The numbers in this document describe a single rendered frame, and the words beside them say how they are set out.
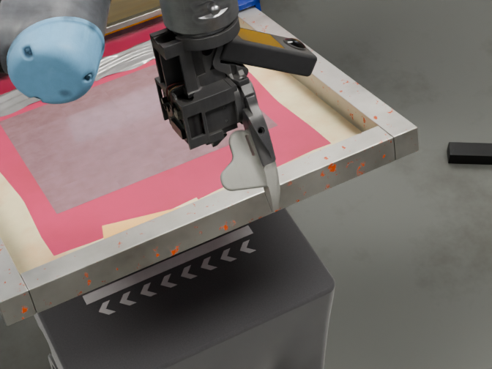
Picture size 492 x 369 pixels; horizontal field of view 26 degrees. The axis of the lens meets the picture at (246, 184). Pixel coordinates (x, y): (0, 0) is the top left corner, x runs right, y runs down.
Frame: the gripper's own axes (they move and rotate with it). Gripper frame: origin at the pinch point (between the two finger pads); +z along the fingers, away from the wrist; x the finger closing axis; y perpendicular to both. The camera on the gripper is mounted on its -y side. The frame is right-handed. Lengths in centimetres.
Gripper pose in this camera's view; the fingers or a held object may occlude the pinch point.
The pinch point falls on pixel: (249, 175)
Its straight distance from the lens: 117.1
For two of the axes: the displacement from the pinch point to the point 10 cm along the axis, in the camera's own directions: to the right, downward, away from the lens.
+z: 1.4, 7.9, 5.9
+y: -8.9, 3.7, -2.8
